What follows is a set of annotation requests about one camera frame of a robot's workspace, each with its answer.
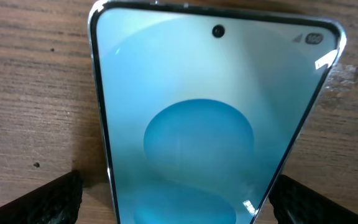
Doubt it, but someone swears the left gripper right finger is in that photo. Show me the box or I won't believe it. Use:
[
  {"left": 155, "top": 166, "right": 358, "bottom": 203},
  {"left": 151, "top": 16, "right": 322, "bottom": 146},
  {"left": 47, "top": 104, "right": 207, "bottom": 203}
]
[{"left": 268, "top": 174, "right": 358, "bottom": 224}]

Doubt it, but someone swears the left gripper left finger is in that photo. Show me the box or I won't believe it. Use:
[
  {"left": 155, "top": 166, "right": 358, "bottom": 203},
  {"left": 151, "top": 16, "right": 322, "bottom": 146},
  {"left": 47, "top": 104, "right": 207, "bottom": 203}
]
[{"left": 0, "top": 170, "right": 83, "bottom": 224}]

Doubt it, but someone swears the smartphone with teal screen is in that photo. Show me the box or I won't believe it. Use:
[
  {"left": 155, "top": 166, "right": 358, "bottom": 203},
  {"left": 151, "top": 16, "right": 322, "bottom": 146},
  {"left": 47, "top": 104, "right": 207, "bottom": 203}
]
[{"left": 87, "top": 1, "right": 347, "bottom": 224}]

